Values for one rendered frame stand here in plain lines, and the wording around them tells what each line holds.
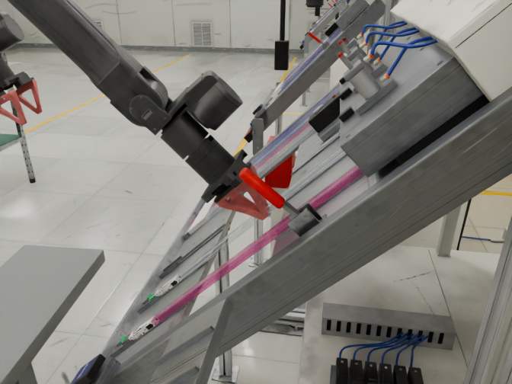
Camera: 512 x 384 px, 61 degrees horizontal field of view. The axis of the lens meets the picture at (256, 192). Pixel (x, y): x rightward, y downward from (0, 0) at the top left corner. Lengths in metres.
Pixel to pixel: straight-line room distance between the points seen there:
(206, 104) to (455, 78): 0.33
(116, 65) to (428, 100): 0.40
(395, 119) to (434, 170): 0.06
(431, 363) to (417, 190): 0.57
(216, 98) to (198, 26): 9.03
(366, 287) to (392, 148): 0.68
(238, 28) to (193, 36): 0.98
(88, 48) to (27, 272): 0.79
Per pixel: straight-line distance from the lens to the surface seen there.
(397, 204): 0.45
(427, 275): 1.20
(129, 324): 0.86
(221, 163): 0.65
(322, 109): 0.78
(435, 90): 0.46
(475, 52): 0.44
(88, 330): 2.00
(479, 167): 0.45
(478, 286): 1.21
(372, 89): 0.50
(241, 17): 9.42
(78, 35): 0.64
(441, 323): 0.99
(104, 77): 0.64
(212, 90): 0.64
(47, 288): 1.23
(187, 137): 0.65
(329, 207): 0.53
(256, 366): 1.75
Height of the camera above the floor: 1.28
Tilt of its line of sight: 25 degrees down
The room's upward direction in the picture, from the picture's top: straight up
